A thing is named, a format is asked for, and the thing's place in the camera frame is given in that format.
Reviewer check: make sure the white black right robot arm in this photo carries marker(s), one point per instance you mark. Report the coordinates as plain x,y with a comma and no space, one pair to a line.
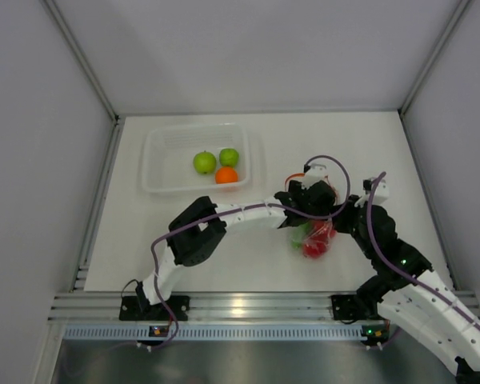
407,291

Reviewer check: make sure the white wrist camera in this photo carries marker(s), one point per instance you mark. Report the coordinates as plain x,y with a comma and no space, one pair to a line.
315,173
379,194

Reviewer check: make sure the red fake apple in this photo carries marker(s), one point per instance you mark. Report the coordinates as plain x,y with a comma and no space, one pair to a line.
323,231

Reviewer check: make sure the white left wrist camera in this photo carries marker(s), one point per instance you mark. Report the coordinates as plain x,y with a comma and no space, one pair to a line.
315,173

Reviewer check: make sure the aluminium mounting rail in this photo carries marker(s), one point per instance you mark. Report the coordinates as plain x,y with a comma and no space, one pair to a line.
221,307

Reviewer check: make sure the clear zip top bag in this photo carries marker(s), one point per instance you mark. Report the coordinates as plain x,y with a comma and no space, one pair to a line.
298,177

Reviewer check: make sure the grey slotted cable duct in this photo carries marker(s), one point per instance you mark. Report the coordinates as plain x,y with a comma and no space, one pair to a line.
188,332

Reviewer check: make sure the green fake apple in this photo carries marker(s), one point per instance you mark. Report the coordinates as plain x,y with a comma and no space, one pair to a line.
205,163

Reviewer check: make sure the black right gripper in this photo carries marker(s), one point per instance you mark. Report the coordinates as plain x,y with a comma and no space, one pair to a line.
339,221

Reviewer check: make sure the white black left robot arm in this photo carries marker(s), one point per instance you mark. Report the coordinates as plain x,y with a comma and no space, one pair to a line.
196,233

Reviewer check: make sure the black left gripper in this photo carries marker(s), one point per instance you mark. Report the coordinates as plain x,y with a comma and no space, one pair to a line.
295,188

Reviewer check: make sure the green fake cucumber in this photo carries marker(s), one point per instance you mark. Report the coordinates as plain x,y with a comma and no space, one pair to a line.
298,236

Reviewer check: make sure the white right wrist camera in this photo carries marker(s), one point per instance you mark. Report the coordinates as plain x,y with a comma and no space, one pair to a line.
379,194

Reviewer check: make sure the orange fake orange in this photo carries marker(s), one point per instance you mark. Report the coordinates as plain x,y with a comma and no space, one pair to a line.
226,175

